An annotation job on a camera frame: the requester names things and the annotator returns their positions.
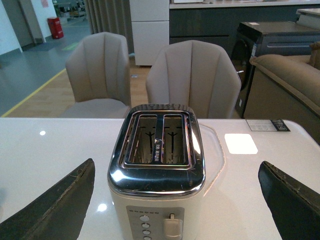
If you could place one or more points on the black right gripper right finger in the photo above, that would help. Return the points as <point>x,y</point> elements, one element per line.
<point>295,208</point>

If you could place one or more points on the beige curtain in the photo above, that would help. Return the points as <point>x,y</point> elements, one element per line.
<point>111,16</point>

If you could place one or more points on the white cabinet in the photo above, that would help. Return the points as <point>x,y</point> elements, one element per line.
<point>150,29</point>

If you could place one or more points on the dark grey kitchen counter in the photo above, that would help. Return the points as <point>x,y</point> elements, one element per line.
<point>216,21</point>

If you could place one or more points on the beige chair right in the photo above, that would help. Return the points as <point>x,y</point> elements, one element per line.
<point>196,74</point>

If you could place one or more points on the red box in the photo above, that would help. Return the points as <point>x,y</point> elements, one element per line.
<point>55,27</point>

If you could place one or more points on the white chrome toaster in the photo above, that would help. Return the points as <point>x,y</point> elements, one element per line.
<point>157,175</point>

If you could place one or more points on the beige chair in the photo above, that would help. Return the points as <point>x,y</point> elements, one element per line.
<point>196,74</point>
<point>99,74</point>

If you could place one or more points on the beige chair left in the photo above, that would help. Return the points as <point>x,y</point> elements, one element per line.
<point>99,74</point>

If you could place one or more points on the beige sofa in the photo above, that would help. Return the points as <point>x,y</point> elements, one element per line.
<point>287,88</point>

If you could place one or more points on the black washing machine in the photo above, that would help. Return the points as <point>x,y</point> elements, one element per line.
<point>254,39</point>

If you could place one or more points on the black label sticker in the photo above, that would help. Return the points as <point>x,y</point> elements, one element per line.
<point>267,125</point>

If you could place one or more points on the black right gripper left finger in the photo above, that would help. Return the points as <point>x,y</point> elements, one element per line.
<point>57,214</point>

